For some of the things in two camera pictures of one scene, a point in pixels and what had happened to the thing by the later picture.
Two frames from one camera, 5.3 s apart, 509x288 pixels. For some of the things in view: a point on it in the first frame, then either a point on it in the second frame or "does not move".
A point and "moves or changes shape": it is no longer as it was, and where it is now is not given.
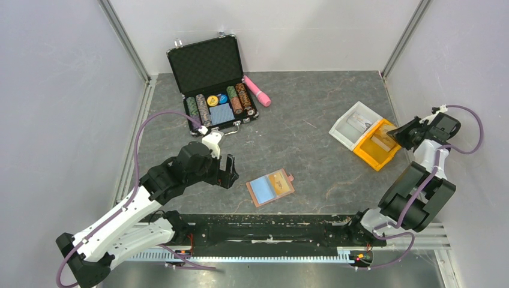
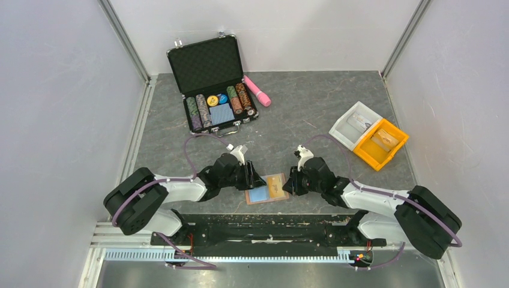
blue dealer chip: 223,99 does not move
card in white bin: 359,121 does not move
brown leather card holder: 271,187 moves or changes shape
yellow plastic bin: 379,149 does not move
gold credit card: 279,183 moves or changes shape
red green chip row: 234,99 does not move
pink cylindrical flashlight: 262,98 does not move
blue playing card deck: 221,113 does not move
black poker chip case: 208,75 does not move
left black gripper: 222,177 to 251,180
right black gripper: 400,134 to 292,185
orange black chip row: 245,98 does not move
